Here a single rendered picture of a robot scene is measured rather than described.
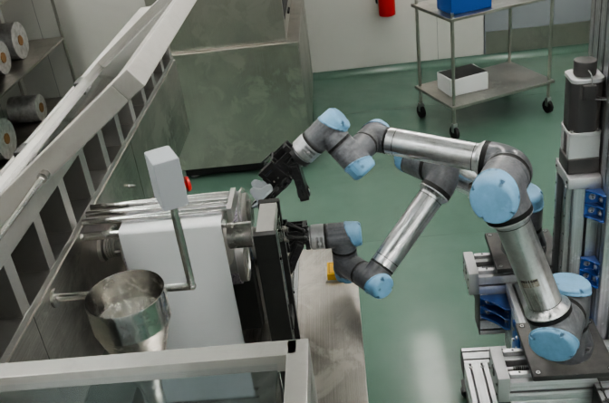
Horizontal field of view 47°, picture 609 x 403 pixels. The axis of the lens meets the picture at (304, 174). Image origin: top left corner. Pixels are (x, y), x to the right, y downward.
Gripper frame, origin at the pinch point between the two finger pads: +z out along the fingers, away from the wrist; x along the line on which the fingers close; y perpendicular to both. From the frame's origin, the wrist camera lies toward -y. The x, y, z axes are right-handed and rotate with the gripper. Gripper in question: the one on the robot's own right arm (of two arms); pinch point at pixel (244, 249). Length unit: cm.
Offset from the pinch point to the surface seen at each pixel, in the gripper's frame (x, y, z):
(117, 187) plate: 10.0, 30.4, 29.2
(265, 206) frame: 37, 35, -14
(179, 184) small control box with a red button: 63, 57, -3
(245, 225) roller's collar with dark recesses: 32.0, 27.6, -7.4
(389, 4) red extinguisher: -427, -44, -80
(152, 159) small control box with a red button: 63, 62, 1
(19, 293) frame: 71, 41, 30
